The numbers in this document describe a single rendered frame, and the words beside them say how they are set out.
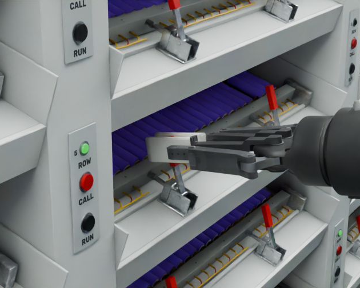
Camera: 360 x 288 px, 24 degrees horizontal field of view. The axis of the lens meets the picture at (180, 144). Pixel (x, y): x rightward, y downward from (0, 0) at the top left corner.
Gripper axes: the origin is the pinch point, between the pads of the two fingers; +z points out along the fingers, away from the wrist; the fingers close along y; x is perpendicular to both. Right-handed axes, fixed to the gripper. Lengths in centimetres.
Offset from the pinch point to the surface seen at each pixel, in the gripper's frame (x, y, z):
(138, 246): -8.2, -10.5, -0.1
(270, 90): 0.6, 26.2, 0.5
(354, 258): -44, 68, 8
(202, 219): -10.2, 2.7, -0.2
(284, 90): -2.6, 39.9, 5.1
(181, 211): -7.7, -1.0, 0.1
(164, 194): -5.7, -0.8, 2.3
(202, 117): -1.5, 19.1, 8.1
